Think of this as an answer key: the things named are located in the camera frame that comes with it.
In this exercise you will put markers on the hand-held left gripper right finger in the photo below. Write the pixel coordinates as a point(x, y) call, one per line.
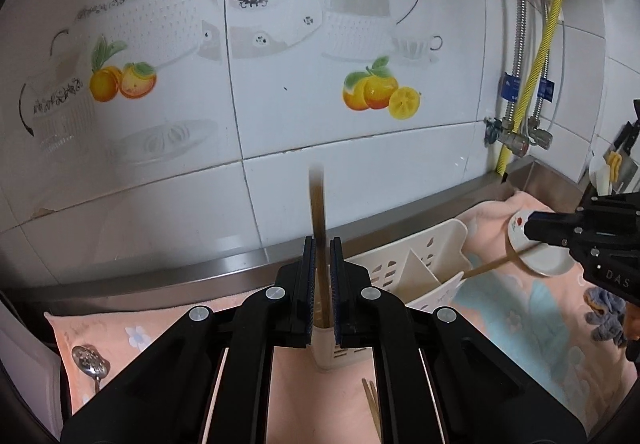
point(336, 294)

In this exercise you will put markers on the metal slotted spoon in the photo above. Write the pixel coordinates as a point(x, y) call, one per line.
point(90, 360)

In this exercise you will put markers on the cream plastic utensil holder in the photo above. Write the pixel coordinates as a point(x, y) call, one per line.
point(430, 244)

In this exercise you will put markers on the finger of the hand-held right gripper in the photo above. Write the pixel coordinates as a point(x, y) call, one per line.
point(550, 220)
point(555, 236)

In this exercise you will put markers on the grey rag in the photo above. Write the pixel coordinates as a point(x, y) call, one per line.
point(602, 319)

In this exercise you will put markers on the dark brown wooden chopstick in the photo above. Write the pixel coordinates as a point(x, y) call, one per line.
point(318, 204)

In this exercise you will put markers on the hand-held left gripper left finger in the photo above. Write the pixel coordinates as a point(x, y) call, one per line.
point(310, 294)

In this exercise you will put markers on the peach printed towel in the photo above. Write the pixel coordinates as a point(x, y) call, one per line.
point(525, 324)

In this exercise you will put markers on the yellow kitchen tool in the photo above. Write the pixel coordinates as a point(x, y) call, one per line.
point(614, 164)

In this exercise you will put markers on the white plate with red print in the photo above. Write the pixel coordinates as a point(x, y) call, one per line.
point(545, 265)

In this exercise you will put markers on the white board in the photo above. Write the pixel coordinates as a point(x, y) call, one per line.
point(30, 364)

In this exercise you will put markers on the metal angle valve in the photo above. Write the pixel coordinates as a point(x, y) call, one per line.
point(541, 135)
point(512, 139)

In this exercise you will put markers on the light wooden chopstick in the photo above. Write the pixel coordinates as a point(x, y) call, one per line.
point(492, 266)

